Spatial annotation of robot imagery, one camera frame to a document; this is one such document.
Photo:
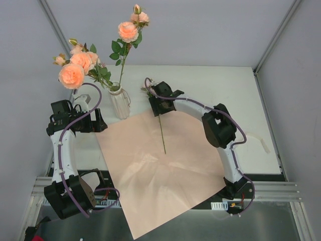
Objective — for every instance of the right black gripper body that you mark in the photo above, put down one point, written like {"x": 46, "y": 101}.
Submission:
{"x": 160, "y": 103}

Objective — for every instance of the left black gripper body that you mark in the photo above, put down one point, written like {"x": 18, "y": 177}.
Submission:
{"x": 94, "y": 120}

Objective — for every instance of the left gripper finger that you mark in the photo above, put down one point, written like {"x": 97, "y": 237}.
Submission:
{"x": 98, "y": 116}
{"x": 99, "y": 126}

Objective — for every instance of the pale pink rose stem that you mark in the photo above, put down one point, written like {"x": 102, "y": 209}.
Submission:
{"x": 161, "y": 130}

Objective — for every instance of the orange rose stem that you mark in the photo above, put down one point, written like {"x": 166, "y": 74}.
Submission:
{"x": 71, "y": 75}
{"x": 89, "y": 60}
{"x": 129, "y": 36}

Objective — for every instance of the pink wrapping paper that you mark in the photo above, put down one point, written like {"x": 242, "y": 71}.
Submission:
{"x": 156, "y": 187}

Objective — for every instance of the cream printed ribbon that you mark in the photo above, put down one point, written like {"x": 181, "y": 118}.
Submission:
{"x": 255, "y": 140}

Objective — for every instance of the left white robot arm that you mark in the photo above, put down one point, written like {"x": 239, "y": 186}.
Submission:
{"x": 71, "y": 193}

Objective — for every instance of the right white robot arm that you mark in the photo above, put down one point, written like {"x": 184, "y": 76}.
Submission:
{"x": 218, "y": 127}

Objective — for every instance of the white ribbed ceramic vase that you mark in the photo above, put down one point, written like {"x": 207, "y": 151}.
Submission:
{"x": 120, "y": 100}

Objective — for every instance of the red black object corner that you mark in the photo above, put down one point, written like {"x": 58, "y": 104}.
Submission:
{"x": 30, "y": 233}

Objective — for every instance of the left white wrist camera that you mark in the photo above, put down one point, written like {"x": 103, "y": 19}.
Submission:
{"x": 81, "y": 102}

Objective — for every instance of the left white cable duct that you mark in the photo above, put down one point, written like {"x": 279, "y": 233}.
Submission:
{"x": 106, "y": 203}

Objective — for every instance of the white cable duct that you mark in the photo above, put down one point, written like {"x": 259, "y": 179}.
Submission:
{"x": 106, "y": 203}
{"x": 219, "y": 206}

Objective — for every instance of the right aluminium frame post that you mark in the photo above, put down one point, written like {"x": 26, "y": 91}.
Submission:
{"x": 277, "y": 35}

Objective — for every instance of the right white cable duct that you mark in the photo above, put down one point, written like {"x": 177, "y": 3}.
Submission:
{"x": 219, "y": 206}

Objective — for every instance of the aluminium front rail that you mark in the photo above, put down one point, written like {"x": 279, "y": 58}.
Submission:
{"x": 277, "y": 191}

